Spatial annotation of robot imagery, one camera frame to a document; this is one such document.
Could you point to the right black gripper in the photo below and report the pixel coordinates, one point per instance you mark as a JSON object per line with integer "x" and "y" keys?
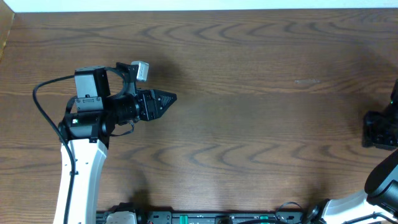
{"x": 369, "y": 134}

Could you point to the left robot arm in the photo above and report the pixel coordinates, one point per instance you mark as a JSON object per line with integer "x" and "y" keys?
{"x": 106, "y": 97}

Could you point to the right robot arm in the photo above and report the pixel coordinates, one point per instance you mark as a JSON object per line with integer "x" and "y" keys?
{"x": 378, "y": 200}

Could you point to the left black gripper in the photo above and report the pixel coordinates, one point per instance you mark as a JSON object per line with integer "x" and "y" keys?
{"x": 151, "y": 106}

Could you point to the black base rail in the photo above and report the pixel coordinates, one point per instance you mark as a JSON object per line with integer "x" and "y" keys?
{"x": 133, "y": 213}

